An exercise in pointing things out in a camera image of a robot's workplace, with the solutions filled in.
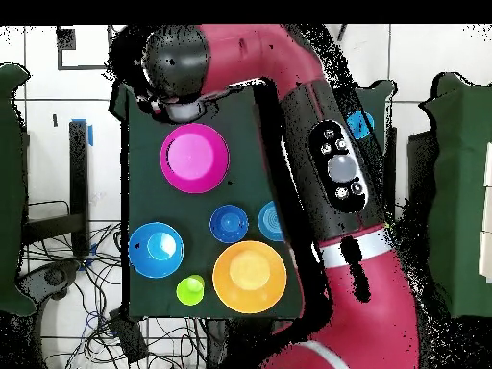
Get pink bowl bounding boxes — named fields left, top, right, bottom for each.
left=160, top=122, right=231, bottom=194

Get small dark blue bowl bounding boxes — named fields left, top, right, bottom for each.
left=209, top=204, right=250, bottom=244

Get small light blue bowl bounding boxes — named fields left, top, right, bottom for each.
left=258, top=200, right=285, bottom=243

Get dark green tablecloth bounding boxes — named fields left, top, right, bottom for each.
left=109, top=78, right=399, bottom=320

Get orange bowl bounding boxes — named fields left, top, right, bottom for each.
left=211, top=240, right=288, bottom=314

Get large blue bowl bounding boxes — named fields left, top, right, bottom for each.
left=127, top=221, right=185, bottom=279

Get yellow-green cup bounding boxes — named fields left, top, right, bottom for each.
left=175, top=274, right=206, bottom=308

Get light blue cup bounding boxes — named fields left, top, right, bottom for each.
left=345, top=110, right=376, bottom=140

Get black power strip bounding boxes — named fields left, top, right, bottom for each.
left=108, top=307, right=150, bottom=364

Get grey chair base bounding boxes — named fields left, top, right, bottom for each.
left=16, top=260, right=82, bottom=305

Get green cloth covered table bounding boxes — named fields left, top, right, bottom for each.
left=416, top=71, right=492, bottom=324
left=0, top=62, right=37, bottom=318

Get black stand post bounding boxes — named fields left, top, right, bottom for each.
left=16, top=118, right=94, bottom=258
left=383, top=126, right=398, bottom=220

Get tangled floor cables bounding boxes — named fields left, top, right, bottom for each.
left=18, top=222, right=209, bottom=369

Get black square floor frame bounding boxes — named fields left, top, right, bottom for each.
left=56, top=24, right=115, bottom=71

